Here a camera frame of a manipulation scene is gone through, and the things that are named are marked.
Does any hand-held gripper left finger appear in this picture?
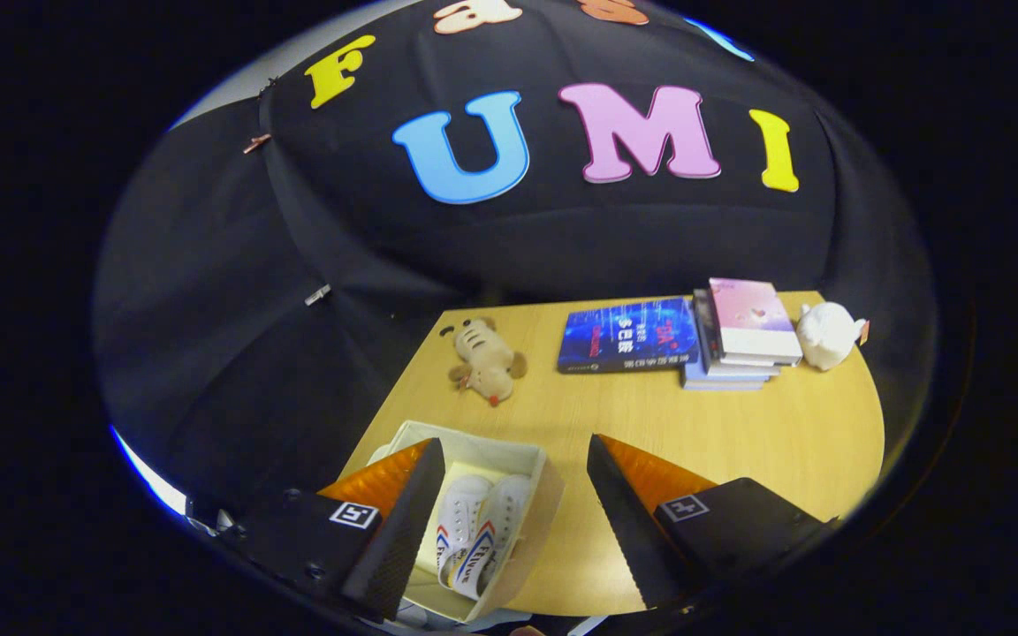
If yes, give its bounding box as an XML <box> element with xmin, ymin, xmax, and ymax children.
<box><xmin>217</xmin><ymin>436</ymin><xmax>447</xmax><ymax>624</ymax></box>

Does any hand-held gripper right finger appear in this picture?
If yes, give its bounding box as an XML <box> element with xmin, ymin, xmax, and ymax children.
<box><xmin>586</xmin><ymin>432</ymin><xmax>839</xmax><ymax>612</ymax></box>

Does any white canvas shoe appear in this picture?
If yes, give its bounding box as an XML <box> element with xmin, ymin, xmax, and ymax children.
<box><xmin>449</xmin><ymin>474</ymin><xmax>534</xmax><ymax>602</ymax></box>
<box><xmin>432</xmin><ymin>474</ymin><xmax>494</xmax><ymax>575</ymax></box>

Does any beige fabric storage box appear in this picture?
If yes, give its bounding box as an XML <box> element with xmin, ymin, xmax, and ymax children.
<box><xmin>366</xmin><ymin>420</ymin><xmax>566</xmax><ymax>625</ymax></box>

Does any light blue book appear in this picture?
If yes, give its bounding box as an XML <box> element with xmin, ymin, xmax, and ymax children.
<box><xmin>681</xmin><ymin>336</ymin><xmax>771</xmax><ymax>391</ymax></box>

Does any dark blue book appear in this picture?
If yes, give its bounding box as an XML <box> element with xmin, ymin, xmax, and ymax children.
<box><xmin>558</xmin><ymin>297</ymin><xmax>701</xmax><ymax>375</ymax></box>

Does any tan plush dog toy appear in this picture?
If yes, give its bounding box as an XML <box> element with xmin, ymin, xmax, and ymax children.
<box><xmin>438</xmin><ymin>318</ymin><xmax>528</xmax><ymax>408</ymax></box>

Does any pink cover book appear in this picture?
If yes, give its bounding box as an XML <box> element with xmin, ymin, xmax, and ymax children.
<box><xmin>709</xmin><ymin>277</ymin><xmax>804</xmax><ymax>367</ymax></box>

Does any white plush toy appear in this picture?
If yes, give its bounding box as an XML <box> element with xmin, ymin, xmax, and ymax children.
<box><xmin>796</xmin><ymin>302</ymin><xmax>870</xmax><ymax>372</ymax></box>

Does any black backdrop cloth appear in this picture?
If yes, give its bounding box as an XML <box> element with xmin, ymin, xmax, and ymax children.
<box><xmin>92</xmin><ymin>0</ymin><xmax>938</xmax><ymax>515</ymax></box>

